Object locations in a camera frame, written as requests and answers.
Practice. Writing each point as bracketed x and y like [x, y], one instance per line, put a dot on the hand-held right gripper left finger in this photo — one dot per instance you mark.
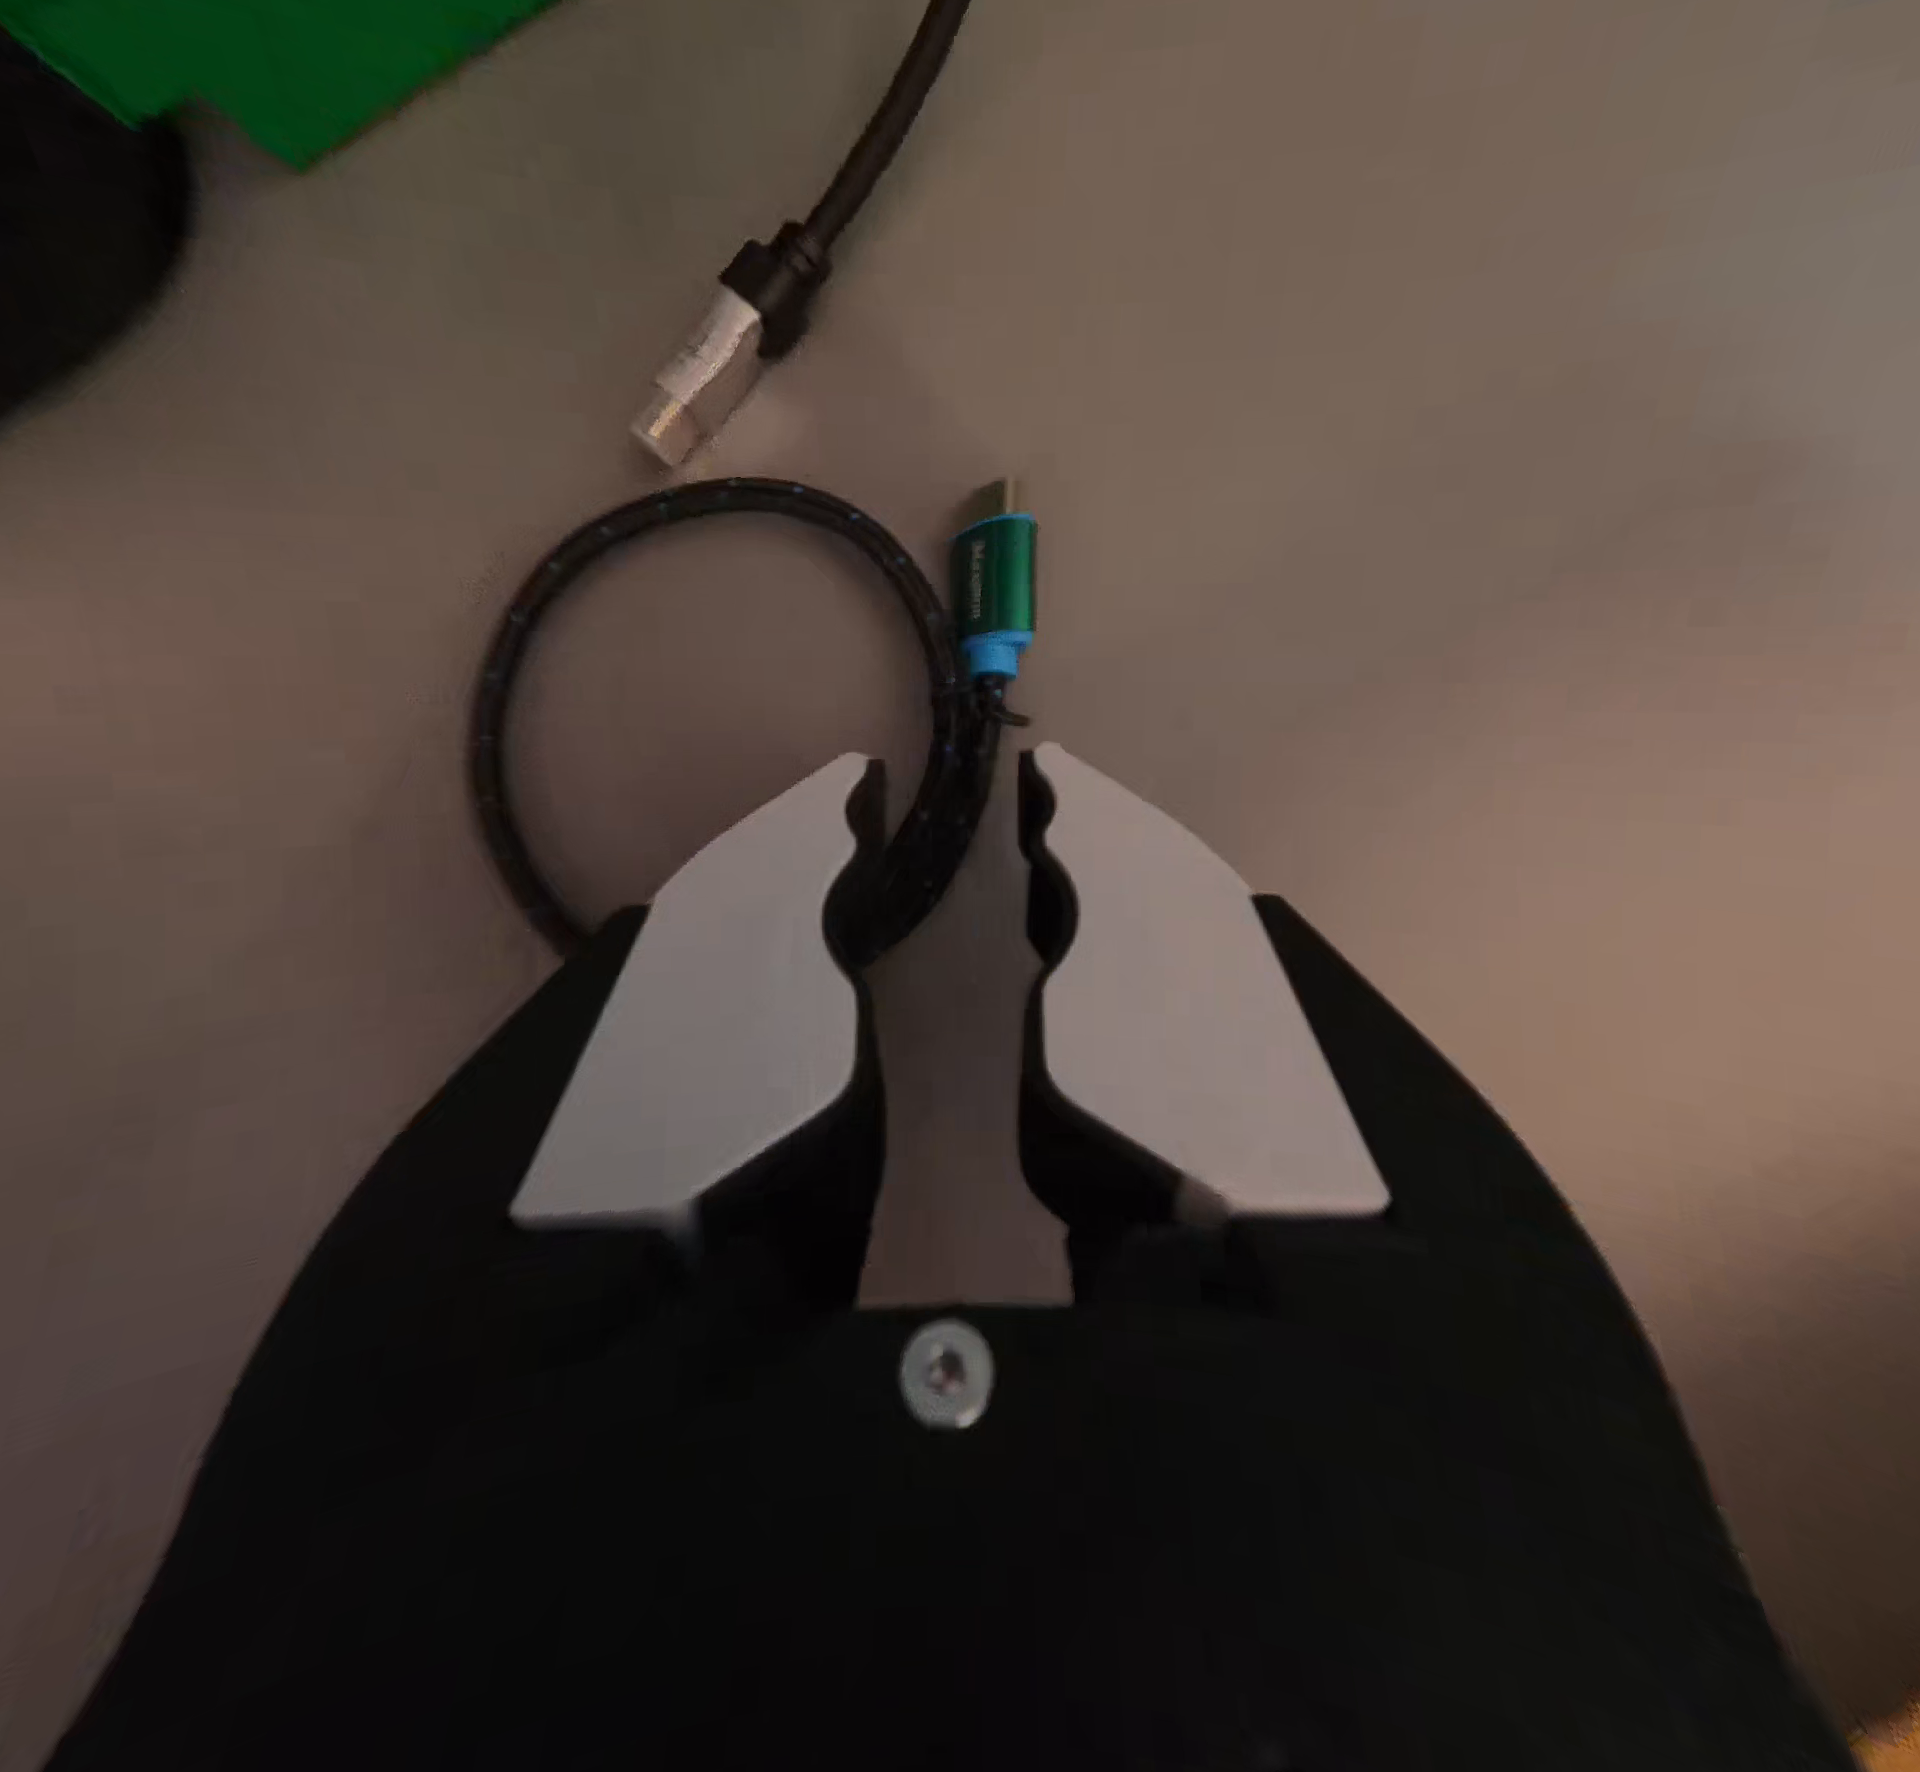
[707, 1054]

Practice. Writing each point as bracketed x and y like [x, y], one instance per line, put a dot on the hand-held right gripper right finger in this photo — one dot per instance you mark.
[1199, 1054]

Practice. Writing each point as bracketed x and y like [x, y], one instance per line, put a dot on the green plastic bin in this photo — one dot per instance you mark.
[272, 33]

